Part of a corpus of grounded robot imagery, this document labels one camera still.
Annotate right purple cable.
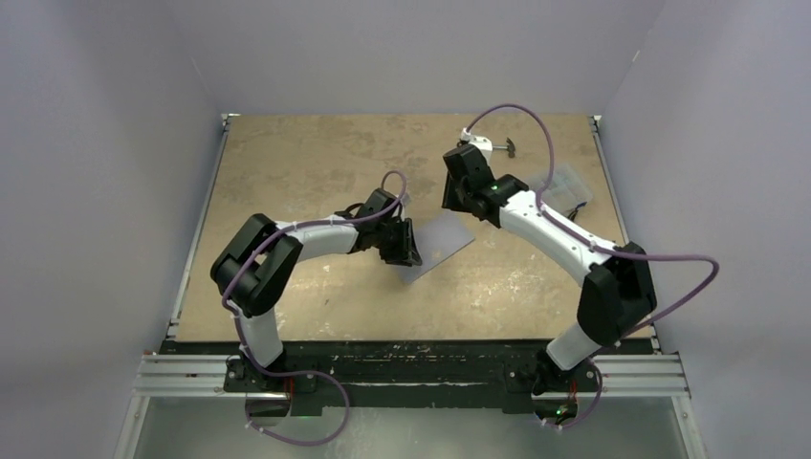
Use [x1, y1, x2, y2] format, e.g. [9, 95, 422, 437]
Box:
[465, 103, 721, 350]

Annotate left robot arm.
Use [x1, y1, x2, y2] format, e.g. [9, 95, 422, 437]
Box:
[209, 188, 422, 391]

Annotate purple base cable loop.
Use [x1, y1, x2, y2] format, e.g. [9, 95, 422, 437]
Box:
[245, 367, 354, 448]

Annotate grey envelope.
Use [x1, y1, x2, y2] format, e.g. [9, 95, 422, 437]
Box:
[396, 210, 474, 285]

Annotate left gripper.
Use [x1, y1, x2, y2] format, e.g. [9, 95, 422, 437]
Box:
[373, 216, 420, 266]

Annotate clear plastic screw box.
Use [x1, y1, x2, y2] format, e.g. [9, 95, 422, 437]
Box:
[540, 164, 593, 216]

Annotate aluminium rail frame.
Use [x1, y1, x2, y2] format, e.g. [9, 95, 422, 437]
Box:
[116, 127, 690, 458]

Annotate black handled hammer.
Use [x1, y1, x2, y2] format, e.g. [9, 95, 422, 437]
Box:
[493, 138, 516, 158]

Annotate black pliers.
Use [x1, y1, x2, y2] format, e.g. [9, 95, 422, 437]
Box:
[566, 201, 589, 222]

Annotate black base frame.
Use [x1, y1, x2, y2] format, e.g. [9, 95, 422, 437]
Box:
[158, 339, 657, 418]

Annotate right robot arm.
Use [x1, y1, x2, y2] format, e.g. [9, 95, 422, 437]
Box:
[442, 143, 657, 395]

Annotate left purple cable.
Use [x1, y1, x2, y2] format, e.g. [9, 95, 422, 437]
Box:
[220, 170, 410, 375]

